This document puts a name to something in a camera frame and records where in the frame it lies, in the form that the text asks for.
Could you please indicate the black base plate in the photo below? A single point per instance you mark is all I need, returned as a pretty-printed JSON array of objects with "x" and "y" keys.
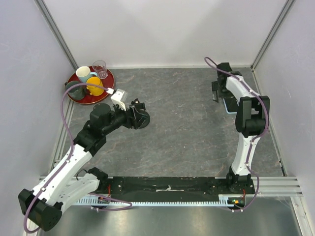
[{"x": 172, "y": 189}]

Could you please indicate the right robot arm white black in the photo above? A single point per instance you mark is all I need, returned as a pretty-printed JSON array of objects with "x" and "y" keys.
[{"x": 251, "y": 122}]

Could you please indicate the yellow mug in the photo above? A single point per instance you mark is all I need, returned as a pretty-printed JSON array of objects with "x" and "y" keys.
[{"x": 93, "y": 86}]

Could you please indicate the clear glass tumbler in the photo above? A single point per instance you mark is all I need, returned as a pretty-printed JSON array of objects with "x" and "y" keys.
[{"x": 99, "y": 67}]

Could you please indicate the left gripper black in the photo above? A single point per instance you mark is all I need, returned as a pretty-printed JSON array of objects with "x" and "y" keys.
[{"x": 132, "y": 117}]

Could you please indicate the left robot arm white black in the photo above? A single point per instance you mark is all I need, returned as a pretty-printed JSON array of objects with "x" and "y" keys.
[{"x": 45, "y": 203}]

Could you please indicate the phone with light blue case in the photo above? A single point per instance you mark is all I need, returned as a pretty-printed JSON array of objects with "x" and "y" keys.
[{"x": 231, "y": 105}]

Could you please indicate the white cup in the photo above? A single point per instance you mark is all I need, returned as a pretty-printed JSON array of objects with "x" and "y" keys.
[{"x": 83, "y": 73}]

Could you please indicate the dark green mug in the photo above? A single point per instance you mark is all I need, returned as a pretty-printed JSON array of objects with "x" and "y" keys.
[{"x": 76, "y": 93}]

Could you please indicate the red round tray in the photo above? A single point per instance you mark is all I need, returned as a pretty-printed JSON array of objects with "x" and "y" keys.
[{"x": 89, "y": 99}]

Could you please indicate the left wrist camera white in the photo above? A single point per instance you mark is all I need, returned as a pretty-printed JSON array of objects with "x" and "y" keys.
[{"x": 118, "y": 97}]

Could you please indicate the light blue cable duct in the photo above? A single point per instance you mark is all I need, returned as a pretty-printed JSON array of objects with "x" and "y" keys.
[{"x": 96, "y": 201}]

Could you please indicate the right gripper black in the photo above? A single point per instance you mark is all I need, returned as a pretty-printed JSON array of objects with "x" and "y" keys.
[{"x": 214, "y": 88}]

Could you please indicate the black phone stand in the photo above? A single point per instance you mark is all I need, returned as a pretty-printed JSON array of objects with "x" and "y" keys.
[{"x": 141, "y": 118}]

